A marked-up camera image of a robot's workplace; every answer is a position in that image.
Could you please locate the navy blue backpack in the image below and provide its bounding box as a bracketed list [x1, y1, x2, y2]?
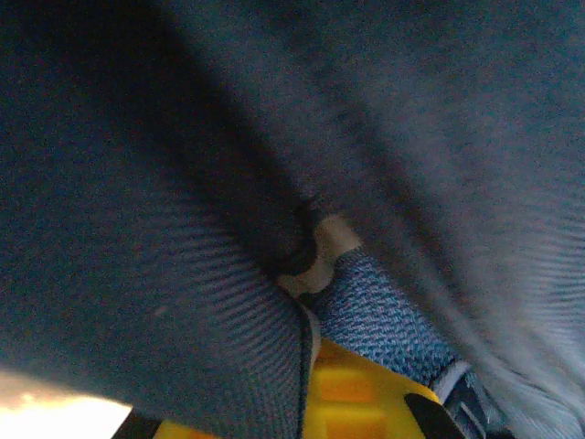
[0, 0, 585, 439]

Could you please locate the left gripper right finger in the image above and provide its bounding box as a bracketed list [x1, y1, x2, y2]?
[303, 337, 488, 439]

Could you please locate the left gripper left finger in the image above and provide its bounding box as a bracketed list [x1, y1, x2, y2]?
[116, 409, 220, 439]

